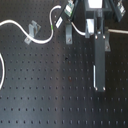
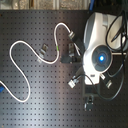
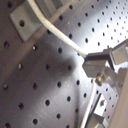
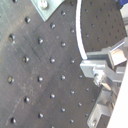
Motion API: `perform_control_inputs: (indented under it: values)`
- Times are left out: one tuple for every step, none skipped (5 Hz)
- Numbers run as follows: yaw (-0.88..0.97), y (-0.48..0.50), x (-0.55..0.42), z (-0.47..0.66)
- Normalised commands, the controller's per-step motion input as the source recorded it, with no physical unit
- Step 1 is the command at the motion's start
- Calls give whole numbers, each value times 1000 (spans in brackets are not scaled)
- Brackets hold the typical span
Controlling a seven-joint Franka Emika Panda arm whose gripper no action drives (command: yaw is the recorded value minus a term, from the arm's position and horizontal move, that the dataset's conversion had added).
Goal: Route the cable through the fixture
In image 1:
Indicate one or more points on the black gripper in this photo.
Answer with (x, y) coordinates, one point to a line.
(95, 8)

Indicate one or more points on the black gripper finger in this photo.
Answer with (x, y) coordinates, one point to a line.
(101, 46)

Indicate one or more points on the black camera module with label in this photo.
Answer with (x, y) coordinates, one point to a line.
(66, 12)

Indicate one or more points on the grey metal cable clip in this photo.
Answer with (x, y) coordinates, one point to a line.
(34, 28)

